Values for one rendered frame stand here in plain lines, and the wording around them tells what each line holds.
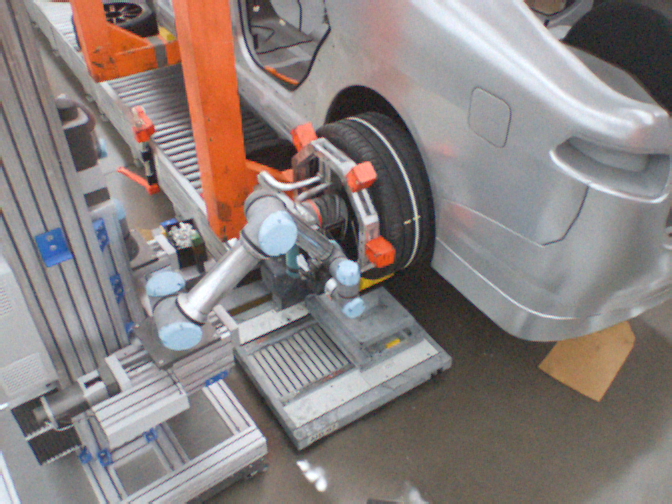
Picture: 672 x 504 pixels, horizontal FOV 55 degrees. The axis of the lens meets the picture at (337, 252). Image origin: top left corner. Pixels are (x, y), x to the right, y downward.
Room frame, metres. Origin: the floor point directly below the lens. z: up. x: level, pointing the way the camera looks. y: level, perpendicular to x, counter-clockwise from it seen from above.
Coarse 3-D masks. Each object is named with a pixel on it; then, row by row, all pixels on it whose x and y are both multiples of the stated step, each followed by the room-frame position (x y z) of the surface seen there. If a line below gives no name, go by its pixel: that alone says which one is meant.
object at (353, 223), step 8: (344, 152) 2.13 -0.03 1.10; (352, 160) 2.08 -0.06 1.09; (312, 168) 2.34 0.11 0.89; (312, 176) 2.34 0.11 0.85; (320, 184) 2.32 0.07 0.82; (320, 192) 2.33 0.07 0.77; (344, 192) 2.21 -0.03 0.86; (368, 192) 2.02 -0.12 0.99; (344, 200) 2.21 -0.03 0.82; (360, 200) 2.07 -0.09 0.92; (376, 208) 1.95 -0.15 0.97; (352, 216) 2.15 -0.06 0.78; (344, 224) 2.17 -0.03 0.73; (352, 224) 2.11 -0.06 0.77; (336, 232) 2.23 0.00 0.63; (344, 232) 2.16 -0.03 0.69; (352, 232) 2.24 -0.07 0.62; (336, 240) 2.19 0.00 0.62; (344, 240) 2.16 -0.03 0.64; (352, 240) 2.19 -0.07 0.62; (344, 248) 2.14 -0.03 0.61; (352, 248) 2.14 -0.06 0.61; (352, 256) 2.08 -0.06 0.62
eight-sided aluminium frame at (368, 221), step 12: (312, 144) 2.16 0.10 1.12; (324, 144) 2.17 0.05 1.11; (300, 156) 2.25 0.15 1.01; (312, 156) 2.25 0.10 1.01; (324, 156) 2.09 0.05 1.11; (336, 156) 2.10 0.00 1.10; (336, 168) 2.02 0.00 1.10; (348, 168) 2.00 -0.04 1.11; (300, 180) 2.29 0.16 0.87; (300, 192) 2.28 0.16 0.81; (348, 192) 1.96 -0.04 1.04; (360, 192) 1.96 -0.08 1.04; (360, 204) 1.91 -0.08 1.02; (372, 204) 1.93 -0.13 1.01; (360, 216) 1.88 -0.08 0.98; (372, 216) 1.89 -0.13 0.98; (360, 228) 1.88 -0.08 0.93; (372, 228) 1.87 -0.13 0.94; (360, 240) 1.88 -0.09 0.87; (360, 252) 1.88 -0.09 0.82; (360, 264) 1.87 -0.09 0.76; (372, 264) 1.88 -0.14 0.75
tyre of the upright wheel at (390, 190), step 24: (384, 120) 2.24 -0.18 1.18; (336, 144) 2.17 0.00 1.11; (360, 144) 2.07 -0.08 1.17; (384, 144) 2.09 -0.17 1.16; (408, 144) 2.12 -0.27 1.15; (384, 168) 2.00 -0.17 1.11; (408, 168) 2.03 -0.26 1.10; (384, 192) 1.92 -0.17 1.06; (408, 192) 1.96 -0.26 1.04; (384, 216) 1.90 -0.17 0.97; (408, 216) 1.91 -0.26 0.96; (432, 216) 1.96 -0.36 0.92; (408, 240) 1.90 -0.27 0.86; (432, 240) 1.96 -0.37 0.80; (408, 264) 1.96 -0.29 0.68
